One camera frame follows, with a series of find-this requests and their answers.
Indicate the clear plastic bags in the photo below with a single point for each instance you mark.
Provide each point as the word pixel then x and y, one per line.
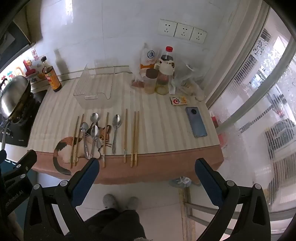
pixel 187 78

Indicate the colourful wall stickers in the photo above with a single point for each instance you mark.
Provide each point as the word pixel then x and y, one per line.
pixel 27 67

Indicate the brown lid plastic jar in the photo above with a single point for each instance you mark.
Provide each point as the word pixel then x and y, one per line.
pixel 150 81

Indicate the wooden chopstick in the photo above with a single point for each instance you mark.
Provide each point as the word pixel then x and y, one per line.
pixel 125 135
pixel 137 139
pixel 133 139
pixel 105 139
pixel 74 141
pixel 79 139

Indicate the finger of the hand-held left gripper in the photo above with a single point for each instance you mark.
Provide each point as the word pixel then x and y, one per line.
pixel 23 162

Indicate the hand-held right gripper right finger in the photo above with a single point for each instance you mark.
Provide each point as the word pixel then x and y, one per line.
pixel 208 178

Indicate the wooden table leg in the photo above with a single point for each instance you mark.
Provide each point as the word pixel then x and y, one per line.
pixel 186 208

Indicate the black stove top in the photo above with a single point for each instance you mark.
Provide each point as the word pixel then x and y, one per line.
pixel 23 132

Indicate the metal wok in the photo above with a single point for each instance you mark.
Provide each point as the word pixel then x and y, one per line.
pixel 13 95

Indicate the grey slipper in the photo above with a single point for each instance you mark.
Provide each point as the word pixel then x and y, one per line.
pixel 109 200
pixel 133 202

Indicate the small red white packet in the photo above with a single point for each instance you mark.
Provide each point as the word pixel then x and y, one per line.
pixel 178 100

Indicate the metal spoon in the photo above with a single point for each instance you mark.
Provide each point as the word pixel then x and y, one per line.
pixel 94 131
pixel 83 128
pixel 116 121
pixel 94 117

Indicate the dark soy sauce bottle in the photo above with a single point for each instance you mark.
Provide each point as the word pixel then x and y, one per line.
pixel 52 78

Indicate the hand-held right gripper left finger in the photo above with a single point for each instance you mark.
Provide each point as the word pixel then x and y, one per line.
pixel 85 178

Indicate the red cap cola bottle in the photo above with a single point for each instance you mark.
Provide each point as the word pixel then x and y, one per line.
pixel 166 56

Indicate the blue smartphone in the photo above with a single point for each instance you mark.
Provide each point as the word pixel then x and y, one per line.
pixel 196 121

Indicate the clear plastic container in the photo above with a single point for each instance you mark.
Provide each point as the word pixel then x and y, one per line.
pixel 92 97

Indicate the white wall socket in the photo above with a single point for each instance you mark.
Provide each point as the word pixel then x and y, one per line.
pixel 167 27
pixel 183 31
pixel 198 35

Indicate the small pink packet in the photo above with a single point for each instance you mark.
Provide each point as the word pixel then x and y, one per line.
pixel 138 83

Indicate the striped cat print tablecloth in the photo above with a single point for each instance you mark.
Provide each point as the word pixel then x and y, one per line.
pixel 159 129

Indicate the dark range hood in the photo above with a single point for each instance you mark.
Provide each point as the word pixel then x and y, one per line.
pixel 13 37

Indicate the person's dark trousers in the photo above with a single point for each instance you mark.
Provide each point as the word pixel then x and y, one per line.
pixel 115 224

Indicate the white salt bag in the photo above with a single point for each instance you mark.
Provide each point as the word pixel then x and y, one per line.
pixel 148 58

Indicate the frosted glass sliding door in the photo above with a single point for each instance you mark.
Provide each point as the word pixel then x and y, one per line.
pixel 259 92

